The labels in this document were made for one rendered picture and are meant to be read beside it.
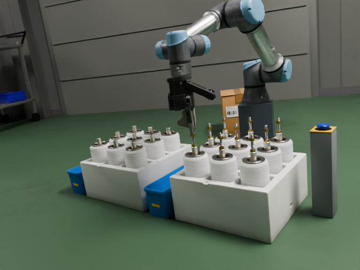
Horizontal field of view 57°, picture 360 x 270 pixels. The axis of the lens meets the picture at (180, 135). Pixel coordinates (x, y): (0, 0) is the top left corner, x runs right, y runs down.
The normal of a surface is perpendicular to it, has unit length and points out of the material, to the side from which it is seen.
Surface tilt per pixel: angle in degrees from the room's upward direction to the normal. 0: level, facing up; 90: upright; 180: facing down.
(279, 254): 0
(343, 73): 90
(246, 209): 90
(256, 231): 90
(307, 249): 0
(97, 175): 90
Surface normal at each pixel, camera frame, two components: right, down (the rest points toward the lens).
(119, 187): -0.61, 0.27
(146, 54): -0.30, 0.27
